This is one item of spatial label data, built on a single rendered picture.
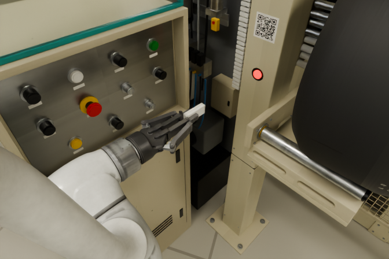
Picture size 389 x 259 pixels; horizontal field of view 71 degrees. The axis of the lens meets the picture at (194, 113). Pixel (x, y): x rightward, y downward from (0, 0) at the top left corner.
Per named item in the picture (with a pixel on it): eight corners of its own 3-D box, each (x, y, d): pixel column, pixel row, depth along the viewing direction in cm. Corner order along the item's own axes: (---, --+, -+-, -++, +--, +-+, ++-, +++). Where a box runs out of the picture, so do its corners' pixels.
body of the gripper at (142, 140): (140, 151, 59) (173, 130, 64) (119, 131, 64) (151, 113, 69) (144, 172, 64) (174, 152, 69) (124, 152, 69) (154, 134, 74)
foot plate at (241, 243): (205, 221, 162) (205, 219, 161) (234, 193, 177) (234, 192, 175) (240, 255, 148) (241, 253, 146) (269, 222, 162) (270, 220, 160)
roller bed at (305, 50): (292, 66, 124) (310, -2, 105) (308, 55, 132) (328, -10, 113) (334, 84, 113) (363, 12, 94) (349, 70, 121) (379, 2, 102)
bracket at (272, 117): (242, 145, 94) (246, 124, 88) (302, 96, 115) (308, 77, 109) (250, 150, 92) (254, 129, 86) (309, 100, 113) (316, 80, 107)
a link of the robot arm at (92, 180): (96, 153, 66) (126, 198, 65) (29, 192, 58) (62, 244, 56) (98, 139, 57) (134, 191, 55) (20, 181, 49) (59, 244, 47)
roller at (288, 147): (265, 122, 92) (265, 129, 95) (256, 131, 90) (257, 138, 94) (374, 186, 72) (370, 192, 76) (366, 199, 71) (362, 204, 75)
